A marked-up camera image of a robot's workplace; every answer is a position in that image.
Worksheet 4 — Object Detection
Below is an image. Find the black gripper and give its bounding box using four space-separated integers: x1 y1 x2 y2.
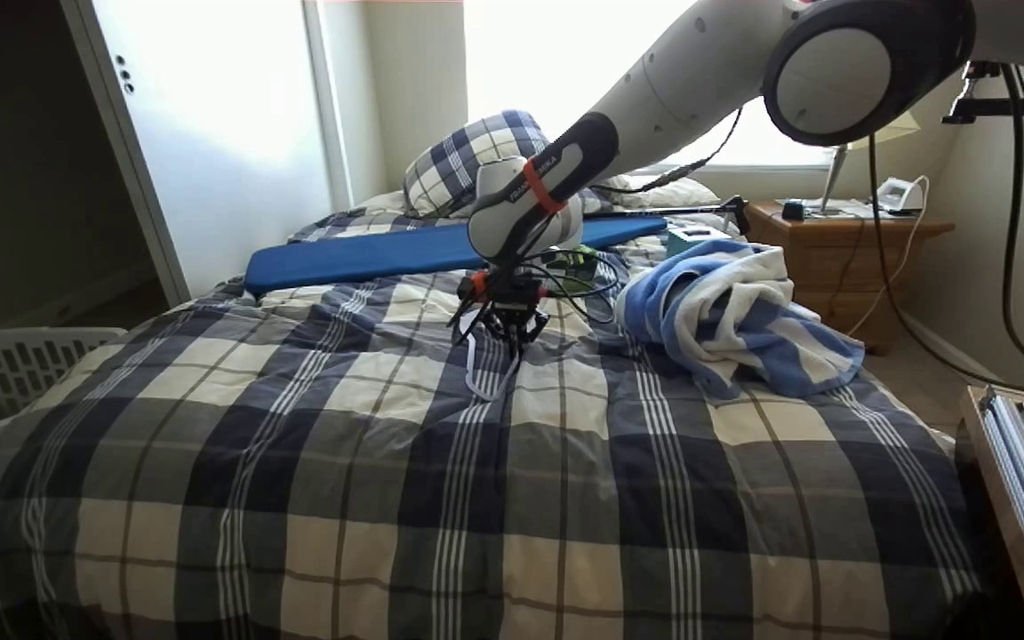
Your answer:
452 258 551 359

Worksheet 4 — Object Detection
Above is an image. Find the white wire hanger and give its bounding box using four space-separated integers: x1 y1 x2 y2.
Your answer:
449 295 556 359

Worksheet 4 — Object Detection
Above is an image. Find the small green box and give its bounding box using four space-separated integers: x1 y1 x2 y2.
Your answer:
545 244 601 300

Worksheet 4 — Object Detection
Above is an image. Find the long blue ironing board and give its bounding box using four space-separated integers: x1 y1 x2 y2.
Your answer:
242 211 671 300

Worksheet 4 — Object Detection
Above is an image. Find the blue plaid duvet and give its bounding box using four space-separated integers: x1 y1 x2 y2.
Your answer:
0 207 989 640

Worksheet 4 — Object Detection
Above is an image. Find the blue plaid pillow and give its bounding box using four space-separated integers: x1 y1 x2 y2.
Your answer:
400 105 612 221

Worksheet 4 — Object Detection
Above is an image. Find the small teal white box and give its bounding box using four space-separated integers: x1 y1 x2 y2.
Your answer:
662 218 721 255

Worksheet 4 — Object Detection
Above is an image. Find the white pillow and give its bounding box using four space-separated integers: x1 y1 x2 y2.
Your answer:
579 164 721 213

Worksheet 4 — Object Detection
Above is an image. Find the blue white striped cloth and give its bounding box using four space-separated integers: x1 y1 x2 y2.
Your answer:
612 234 868 398

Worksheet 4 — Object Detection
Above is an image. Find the bright window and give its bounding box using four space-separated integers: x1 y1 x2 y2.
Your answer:
458 0 850 172

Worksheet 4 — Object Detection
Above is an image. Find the wooden nightstand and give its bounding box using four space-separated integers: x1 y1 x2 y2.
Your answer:
745 196 955 354

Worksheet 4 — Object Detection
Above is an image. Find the white door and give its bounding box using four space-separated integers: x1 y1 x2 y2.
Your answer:
56 0 355 304

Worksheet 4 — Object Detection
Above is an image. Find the small white device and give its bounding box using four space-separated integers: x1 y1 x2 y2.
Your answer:
876 174 931 218

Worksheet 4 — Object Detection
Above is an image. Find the white plastic laundry basket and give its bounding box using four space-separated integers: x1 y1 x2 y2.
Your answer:
0 324 131 526

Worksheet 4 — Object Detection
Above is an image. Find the black hanging cable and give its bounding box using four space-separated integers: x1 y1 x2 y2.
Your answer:
863 61 1024 388

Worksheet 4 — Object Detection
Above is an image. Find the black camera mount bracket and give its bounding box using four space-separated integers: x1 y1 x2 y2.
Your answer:
941 61 1024 128

